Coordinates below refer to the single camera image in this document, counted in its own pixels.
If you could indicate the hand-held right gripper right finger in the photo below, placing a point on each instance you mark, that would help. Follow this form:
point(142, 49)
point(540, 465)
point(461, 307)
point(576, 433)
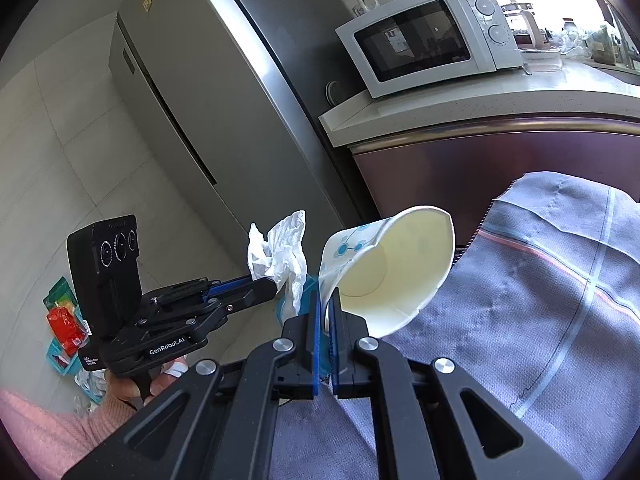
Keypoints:
point(336, 346)

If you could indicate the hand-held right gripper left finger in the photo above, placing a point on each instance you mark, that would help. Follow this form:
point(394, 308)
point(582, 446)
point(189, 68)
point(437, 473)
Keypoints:
point(315, 341)

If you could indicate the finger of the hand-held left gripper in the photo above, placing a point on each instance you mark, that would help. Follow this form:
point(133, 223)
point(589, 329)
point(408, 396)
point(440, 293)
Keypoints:
point(227, 287)
point(255, 294)

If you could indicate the blue plastic bin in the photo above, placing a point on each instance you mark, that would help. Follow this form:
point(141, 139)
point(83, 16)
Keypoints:
point(284, 311)

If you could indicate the white tissue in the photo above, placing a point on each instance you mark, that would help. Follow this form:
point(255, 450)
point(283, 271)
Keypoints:
point(285, 250)

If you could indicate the white paper cup blue dots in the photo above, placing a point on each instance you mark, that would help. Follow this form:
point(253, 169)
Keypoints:
point(395, 270)

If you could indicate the person's left forearm pink sleeve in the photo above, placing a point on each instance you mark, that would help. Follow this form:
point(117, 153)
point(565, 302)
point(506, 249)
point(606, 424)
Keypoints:
point(45, 435)

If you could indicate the person's left hand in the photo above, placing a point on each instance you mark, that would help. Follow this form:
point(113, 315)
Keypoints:
point(120, 390)

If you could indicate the red snack packet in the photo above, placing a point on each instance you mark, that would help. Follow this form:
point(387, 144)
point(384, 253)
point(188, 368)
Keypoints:
point(65, 327)

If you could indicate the blue plaid tablecloth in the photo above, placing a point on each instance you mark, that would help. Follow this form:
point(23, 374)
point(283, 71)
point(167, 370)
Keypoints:
point(525, 310)

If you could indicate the silver refrigerator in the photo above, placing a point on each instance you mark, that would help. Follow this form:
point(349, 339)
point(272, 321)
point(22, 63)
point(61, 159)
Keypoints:
point(210, 85)

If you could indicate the purple kitchen cabinet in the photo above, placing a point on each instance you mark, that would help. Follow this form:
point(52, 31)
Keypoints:
point(475, 160)

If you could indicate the white microwave oven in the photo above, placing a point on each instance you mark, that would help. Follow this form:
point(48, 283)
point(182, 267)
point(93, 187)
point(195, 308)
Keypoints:
point(425, 40)

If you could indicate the clear plastic container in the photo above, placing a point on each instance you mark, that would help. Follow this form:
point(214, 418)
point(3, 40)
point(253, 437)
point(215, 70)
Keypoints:
point(542, 60)

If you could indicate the glass kettle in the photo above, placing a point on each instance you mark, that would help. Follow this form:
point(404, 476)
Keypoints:
point(517, 15)

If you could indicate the crumpled clear plastic bags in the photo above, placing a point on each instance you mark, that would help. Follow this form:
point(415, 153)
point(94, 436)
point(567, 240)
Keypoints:
point(572, 42)

